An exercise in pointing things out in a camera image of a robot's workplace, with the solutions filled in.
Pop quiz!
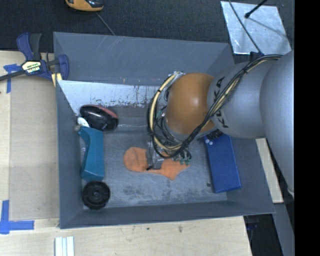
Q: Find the orange cloth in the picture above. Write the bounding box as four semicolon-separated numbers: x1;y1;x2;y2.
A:
122;146;191;182

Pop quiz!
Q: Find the black round ribbed lid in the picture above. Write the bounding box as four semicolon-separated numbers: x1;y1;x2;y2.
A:
81;180;112;211

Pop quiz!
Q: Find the blue flat box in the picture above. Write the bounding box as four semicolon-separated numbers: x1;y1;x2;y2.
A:
203;133;242;194

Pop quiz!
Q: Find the black oval brush red rim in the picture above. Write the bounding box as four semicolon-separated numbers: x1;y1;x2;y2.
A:
79;104;120;133

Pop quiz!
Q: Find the teal spray bottle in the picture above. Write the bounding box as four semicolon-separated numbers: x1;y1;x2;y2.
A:
73;124;106;183

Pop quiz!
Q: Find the grey metal bin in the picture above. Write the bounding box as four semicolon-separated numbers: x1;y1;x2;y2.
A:
52;31;276;230

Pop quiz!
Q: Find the small white oval object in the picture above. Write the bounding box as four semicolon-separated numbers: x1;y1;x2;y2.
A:
76;116;90;129

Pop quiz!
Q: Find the pale wood flat board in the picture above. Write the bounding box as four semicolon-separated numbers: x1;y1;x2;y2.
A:
8;76;61;222

